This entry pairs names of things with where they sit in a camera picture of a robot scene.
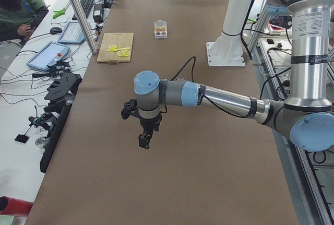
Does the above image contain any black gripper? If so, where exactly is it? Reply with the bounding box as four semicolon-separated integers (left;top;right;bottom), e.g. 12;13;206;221
138;115;162;149

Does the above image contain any clear plastic egg box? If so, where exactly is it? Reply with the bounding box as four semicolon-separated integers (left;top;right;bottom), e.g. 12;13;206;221
154;20;168;39

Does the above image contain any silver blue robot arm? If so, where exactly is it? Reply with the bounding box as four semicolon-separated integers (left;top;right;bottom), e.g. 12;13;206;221
134;0;333;151

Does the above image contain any black stand rack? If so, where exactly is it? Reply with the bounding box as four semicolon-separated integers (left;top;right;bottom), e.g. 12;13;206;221
40;73;82;173

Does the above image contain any wooden cutting board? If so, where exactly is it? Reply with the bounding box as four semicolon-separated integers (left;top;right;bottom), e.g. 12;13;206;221
97;33;134;64

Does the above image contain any white pillar with base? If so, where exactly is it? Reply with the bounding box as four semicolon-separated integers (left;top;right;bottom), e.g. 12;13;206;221
206;0;254;66

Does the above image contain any blue teach pendant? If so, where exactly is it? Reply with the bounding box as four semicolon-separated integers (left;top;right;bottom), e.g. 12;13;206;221
57;21;85;45
26;42;70;70

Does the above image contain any black power adapter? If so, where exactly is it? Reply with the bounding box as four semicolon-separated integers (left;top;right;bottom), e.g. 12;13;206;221
93;4;104;23

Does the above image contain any black computer mouse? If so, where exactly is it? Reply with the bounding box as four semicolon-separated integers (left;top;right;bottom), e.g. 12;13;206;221
50;27;63;34

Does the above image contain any black keyboard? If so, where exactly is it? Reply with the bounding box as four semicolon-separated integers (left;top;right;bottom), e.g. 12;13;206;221
80;0;94;18

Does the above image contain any red cylinder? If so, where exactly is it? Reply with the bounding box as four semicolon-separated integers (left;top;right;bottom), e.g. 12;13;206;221
1;196;33;217

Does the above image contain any person in green jacket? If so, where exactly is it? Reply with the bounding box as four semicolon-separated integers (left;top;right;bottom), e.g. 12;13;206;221
1;0;49;46

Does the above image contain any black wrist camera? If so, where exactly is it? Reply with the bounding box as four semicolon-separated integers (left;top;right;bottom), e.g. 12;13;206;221
121;99;139;120

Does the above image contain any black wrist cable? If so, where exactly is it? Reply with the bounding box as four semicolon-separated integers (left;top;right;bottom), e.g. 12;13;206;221
171;56;197;82

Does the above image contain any green handled tool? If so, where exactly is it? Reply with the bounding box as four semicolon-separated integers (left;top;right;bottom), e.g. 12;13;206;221
52;8;66;19

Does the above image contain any aluminium frame post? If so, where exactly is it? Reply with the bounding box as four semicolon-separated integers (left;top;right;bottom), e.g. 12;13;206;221
69;0;98;54

